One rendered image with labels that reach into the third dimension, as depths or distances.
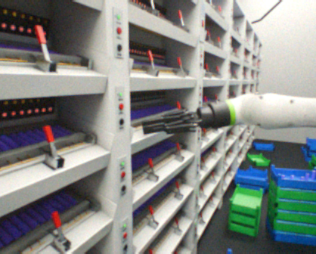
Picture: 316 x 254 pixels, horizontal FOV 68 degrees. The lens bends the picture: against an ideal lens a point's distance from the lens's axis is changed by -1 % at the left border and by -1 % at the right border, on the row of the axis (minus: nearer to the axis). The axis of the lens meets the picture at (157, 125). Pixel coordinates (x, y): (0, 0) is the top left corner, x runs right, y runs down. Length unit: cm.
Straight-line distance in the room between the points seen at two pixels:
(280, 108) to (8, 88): 64
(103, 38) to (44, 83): 21
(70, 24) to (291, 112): 65
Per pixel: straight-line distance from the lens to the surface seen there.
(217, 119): 80
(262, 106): 73
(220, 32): 197
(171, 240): 130
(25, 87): 48
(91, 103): 67
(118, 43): 66
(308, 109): 79
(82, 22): 69
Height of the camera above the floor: 108
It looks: 11 degrees down
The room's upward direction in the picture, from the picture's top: straight up
